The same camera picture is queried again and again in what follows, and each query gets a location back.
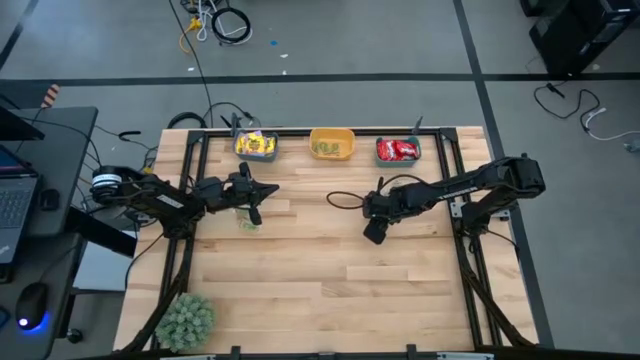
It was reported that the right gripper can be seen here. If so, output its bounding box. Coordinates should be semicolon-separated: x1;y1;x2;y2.
361;175;409;246

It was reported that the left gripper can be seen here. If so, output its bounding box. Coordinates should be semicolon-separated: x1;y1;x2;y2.
193;160;281;227

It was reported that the slate grey plastic bin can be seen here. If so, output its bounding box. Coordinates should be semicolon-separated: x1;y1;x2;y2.
233;129;280;163

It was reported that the teal plastic bin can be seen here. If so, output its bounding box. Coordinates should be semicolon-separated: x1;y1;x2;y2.
374;135;423;169

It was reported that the yellow plastic bin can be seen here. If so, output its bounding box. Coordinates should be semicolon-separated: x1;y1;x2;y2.
308;127;357;162

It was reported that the green artificial plant ball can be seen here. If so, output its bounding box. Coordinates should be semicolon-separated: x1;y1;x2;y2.
154;293;216;354

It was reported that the black desk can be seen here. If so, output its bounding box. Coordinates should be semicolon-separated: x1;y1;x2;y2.
0;105;100;360

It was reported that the small black desk device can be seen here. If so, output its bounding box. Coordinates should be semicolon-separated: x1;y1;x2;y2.
39;188;61;211

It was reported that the orange black striped marker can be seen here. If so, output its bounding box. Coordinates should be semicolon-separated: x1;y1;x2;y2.
39;83;62;110

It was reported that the black laptop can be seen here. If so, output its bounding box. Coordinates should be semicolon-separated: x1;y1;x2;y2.
0;143;42;284

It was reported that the black computer tower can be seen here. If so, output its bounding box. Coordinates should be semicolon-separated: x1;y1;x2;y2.
528;0;640;77

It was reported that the black computer mouse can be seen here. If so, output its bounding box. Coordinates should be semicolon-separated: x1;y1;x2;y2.
14;281;53;335

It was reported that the looped right gripper cable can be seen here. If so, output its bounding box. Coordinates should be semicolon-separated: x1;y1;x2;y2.
326;190;369;211

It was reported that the black aluminium table frame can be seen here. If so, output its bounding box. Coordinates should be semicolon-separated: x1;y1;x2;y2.
119;126;540;360

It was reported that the black cable bundle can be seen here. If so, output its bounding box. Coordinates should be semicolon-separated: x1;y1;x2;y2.
166;111;209;130

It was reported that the long black floor cable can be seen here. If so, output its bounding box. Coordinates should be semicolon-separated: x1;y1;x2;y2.
167;0;215;129

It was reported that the white floor cable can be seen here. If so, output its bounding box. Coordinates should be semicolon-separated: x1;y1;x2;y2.
195;0;251;46

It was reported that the black coiled floor cable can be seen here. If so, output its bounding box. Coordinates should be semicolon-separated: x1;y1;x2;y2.
210;6;253;47

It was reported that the yellow extension cable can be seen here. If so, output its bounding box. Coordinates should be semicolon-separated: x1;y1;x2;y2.
177;16;204;54

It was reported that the black cable with plug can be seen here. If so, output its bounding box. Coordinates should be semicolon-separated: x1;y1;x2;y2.
532;81;602;132

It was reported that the white cable with plug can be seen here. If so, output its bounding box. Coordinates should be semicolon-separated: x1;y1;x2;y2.
582;106;640;143

